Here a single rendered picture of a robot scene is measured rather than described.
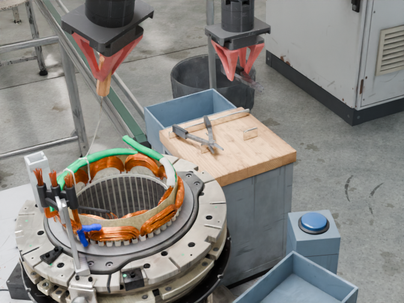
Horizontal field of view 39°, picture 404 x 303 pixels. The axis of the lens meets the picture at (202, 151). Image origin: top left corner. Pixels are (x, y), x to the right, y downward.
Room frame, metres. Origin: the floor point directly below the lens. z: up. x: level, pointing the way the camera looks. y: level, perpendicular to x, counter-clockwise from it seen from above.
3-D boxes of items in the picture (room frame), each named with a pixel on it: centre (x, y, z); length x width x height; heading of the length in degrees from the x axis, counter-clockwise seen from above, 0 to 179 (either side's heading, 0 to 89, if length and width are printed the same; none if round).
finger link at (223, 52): (0.95, -0.07, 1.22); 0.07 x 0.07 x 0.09; 26
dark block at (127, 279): (0.55, 0.10, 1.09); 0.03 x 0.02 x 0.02; 106
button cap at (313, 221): (0.70, -0.17, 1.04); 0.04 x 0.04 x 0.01
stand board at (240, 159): (0.92, -0.05, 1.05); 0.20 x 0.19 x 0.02; 25
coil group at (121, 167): (0.76, 0.16, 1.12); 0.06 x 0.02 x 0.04; 119
